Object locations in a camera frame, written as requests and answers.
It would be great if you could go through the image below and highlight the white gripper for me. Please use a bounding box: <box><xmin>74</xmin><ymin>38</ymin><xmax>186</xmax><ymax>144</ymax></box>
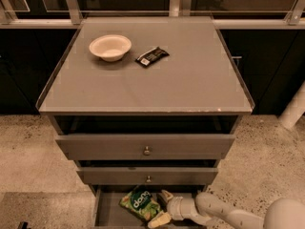
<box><xmin>148</xmin><ymin>190</ymin><xmax>210</xmax><ymax>229</ymax></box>

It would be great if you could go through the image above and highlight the green rice chip bag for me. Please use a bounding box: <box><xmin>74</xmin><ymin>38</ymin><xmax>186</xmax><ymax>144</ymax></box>
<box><xmin>119</xmin><ymin>186</ymin><xmax>162</xmax><ymax>221</ymax></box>

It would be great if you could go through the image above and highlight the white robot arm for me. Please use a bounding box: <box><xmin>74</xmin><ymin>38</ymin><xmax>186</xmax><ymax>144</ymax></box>
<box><xmin>148</xmin><ymin>190</ymin><xmax>305</xmax><ymax>229</ymax></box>

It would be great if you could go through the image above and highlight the bottom grey drawer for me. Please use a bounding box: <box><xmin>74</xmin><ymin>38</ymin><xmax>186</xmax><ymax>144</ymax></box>
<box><xmin>91</xmin><ymin>186</ymin><xmax>206</xmax><ymax>229</ymax></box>

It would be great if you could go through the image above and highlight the grey drawer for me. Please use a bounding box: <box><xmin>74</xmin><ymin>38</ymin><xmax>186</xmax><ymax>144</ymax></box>
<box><xmin>77</xmin><ymin>167</ymin><xmax>218</xmax><ymax>185</ymax></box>
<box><xmin>55</xmin><ymin>134</ymin><xmax>235</xmax><ymax>160</ymax></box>
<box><xmin>91</xmin><ymin>186</ymin><xmax>206</xmax><ymax>229</ymax></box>

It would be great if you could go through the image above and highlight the middle grey drawer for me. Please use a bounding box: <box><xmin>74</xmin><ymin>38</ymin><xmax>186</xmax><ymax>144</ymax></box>
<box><xmin>77</xmin><ymin>167</ymin><xmax>218</xmax><ymax>185</ymax></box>

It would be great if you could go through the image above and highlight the grey drawer cabinet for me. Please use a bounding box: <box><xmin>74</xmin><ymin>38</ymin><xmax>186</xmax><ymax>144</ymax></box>
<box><xmin>35</xmin><ymin>15</ymin><xmax>255</xmax><ymax>229</ymax></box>

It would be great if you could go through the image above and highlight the top grey drawer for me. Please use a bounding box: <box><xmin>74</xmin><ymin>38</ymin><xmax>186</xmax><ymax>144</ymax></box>
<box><xmin>55</xmin><ymin>134</ymin><xmax>235</xmax><ymax>160</ymax></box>

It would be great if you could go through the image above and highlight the black snack bar wrapper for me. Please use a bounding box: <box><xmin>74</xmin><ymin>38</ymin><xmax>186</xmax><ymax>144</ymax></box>
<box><xmin>135</xmin><ymin>47</ymin><xmax>169</xmax><ymax>68</ymax></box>

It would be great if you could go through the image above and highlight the white pillar base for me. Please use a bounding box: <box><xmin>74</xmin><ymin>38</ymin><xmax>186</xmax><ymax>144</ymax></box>
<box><xmin>278</xmin><ymin>81</ymin><xmax>305</xmax><ymax>129</ymax></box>

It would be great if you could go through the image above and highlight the white paper bowl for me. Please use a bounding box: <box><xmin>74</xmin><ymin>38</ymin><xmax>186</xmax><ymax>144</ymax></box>
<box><xmin>89</xmin><ymin>34</ymin><xmax>132</xmax><ymax>62</ymax></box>

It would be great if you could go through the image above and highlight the metal window railing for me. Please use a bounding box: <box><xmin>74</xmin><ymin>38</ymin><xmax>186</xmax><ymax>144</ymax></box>
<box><xmin>0</xmin><ymin>0</ymin><xmax>305</xmax><ymax>30</ymax></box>

